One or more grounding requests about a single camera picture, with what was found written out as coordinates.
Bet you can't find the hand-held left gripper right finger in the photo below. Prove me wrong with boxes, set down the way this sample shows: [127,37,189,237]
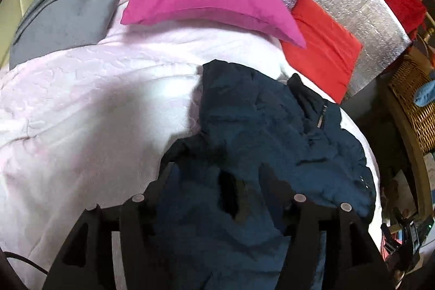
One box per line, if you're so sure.
[260,164,391,290]

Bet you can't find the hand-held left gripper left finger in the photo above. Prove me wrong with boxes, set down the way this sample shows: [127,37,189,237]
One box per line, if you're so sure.
[42,135,204,290]

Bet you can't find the dark blue jacket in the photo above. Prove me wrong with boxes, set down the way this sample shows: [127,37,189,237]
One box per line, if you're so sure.
[150,60,377,290]

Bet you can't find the pale pink blanket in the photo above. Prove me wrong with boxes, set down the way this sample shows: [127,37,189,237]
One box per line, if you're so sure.
[0,0,381,290]

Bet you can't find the orange-red cloth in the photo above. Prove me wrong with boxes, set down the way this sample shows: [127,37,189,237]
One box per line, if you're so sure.
[280,0,362,104]

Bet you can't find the black plastic object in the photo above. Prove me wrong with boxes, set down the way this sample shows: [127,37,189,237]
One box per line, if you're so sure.
[380,207,429,272]

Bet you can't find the grey cloth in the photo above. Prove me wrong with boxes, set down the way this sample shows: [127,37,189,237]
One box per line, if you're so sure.
[10,0,140,70]

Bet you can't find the light blue cloth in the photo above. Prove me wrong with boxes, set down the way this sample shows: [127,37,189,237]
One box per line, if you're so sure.
[413,79,435,108]

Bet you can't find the silver foil mat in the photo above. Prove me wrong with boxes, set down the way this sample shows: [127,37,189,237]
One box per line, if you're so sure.
[231,0,413,98]

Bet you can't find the beige cushion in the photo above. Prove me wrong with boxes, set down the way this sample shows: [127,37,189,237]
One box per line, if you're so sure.
[0,0,43,68]

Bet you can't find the black cable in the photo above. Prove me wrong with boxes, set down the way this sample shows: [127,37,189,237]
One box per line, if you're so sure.
[3,251,49,276]

